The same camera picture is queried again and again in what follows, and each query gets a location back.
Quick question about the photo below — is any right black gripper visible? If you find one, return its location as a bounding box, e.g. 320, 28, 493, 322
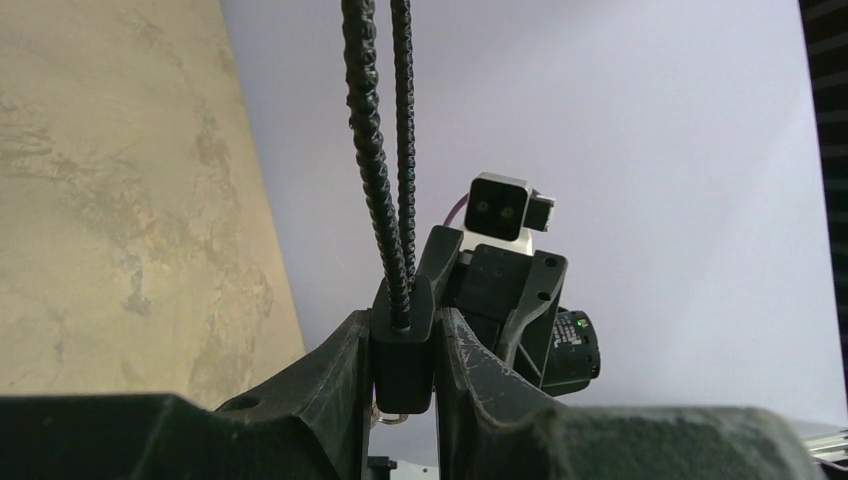
417, 225, 570, 397

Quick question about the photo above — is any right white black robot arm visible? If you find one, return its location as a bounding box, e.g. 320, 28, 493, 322
418, 225, 601, 397

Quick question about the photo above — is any black cable padlock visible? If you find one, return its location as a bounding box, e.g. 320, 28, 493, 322
341, 1, 434, 415

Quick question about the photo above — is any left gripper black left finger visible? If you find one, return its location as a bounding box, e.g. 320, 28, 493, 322
1, 311, 371, 479

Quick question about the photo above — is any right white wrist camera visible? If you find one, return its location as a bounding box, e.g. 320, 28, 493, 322
461, 172, 556, 256

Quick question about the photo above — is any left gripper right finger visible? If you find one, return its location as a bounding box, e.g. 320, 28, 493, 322
436, 309, 823, 479

